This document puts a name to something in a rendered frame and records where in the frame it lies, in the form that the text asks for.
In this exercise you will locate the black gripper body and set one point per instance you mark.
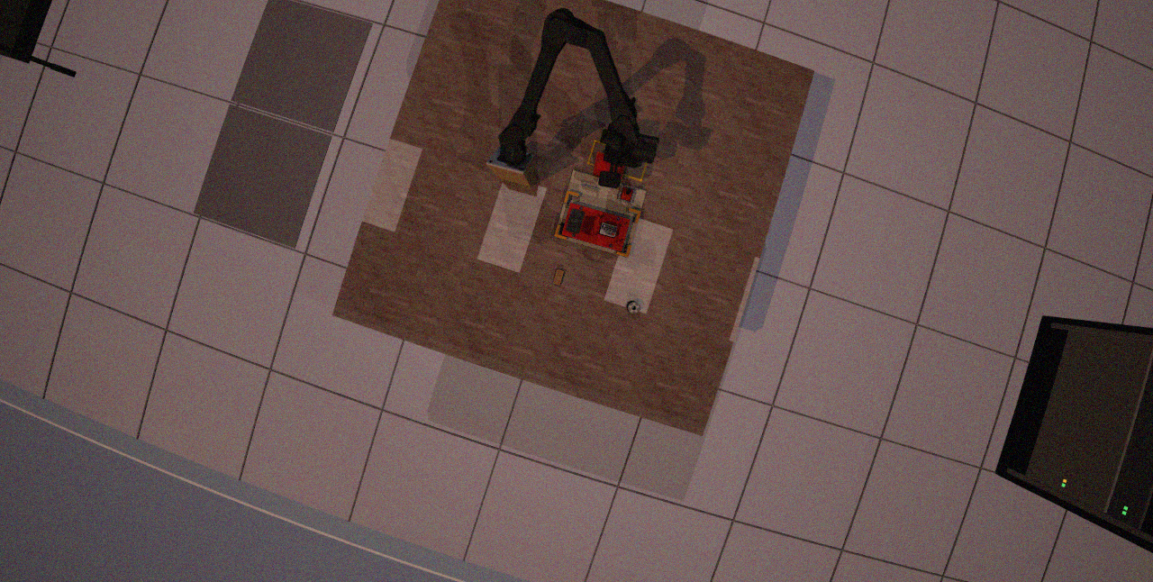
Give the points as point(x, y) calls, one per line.
point(611, 178)

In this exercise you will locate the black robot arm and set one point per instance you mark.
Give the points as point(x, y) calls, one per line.
point(562, 27)

